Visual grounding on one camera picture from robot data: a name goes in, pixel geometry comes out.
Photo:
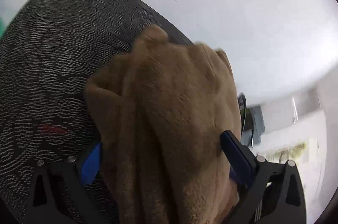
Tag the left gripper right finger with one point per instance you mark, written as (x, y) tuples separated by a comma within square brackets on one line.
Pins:
[(271, 192)]

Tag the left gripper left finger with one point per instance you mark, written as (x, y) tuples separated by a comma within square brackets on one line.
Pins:
[(59, 191)]

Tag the black patterned table cloth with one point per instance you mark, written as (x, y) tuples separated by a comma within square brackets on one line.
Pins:
[(48, 52)]

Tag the green round glass table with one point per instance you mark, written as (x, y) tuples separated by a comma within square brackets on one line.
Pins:
[(2, 27)]

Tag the brown fleece garment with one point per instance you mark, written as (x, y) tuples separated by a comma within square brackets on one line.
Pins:
[(160, 110)]

